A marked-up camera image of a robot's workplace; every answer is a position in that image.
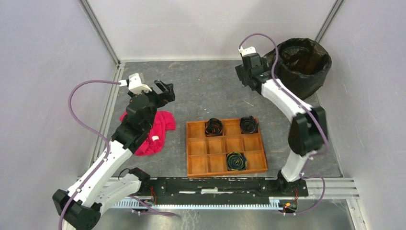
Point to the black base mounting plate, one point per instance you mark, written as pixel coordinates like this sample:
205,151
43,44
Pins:
218,190

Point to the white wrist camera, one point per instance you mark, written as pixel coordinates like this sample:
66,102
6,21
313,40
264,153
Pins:
135,84
246,51

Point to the orange wooden compartment tray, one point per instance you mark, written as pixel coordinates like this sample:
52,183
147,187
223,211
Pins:
206,156

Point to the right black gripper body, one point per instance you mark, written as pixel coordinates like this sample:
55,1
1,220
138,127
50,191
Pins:
241,74

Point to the blue yellow rolled tie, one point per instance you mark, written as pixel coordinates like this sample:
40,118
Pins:
236,161

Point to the black orange rolled tie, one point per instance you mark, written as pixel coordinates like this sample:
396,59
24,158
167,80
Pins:
213,128

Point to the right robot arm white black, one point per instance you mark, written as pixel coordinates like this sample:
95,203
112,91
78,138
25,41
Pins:
308,124

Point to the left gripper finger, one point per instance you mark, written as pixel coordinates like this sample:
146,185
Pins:
167,88
167,96

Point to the aluminium frame rail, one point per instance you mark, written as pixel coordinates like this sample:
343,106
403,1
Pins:
329,188

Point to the black plastic trash bag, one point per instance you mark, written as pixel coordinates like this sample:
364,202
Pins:
302,66

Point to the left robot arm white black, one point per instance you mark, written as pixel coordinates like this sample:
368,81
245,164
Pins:
81,206

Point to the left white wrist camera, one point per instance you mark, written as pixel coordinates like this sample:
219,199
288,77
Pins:
135,84

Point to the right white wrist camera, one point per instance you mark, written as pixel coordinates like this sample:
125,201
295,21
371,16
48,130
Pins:
246,51

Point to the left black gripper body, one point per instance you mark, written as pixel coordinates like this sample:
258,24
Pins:
156,99

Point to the black dotted rolled tie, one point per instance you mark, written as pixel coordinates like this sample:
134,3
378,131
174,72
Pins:
248,125

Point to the blue slotted cable duct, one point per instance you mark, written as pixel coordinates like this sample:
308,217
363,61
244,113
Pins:
272,204

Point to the red crumpled cloth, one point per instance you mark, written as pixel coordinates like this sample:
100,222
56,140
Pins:
164,121

